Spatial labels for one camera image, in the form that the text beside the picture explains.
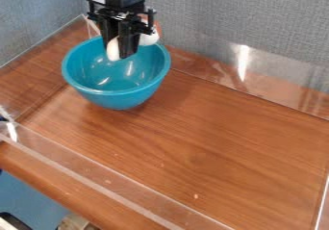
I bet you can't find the clear acrylic barrier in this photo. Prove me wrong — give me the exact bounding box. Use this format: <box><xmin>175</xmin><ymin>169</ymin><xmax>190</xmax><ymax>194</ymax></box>
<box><xmin>0</xmin><ymin>18</ymin><xmax>329</xmax><ymax>230</ymax></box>

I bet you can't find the blue plastic bowl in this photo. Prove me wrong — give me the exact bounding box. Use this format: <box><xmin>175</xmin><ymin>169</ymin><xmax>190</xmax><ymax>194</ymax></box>
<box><xmin>62</xmin><ymin>37</ymin><xmax>171</xmax><ymax>110</ymax></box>

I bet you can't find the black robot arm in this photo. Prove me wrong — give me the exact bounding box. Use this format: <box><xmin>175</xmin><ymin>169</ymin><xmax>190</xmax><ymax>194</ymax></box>
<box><xmin>86</xmin><ymin>0</ymin><xmax>158</xmax><ymax>61</ymax></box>

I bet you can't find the white mushroom with red cap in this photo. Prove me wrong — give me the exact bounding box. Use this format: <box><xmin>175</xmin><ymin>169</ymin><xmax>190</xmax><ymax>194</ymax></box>
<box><xmin>107</xmin><ymin>22</ymin><xmax>162</xmax><ymax>62</ymax></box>

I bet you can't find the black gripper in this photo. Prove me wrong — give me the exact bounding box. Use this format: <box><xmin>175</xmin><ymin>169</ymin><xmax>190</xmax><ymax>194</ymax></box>
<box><xmin>86</xmin><ymin>0</ymin><xmax>157</xmax><ymax>59</ymax></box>

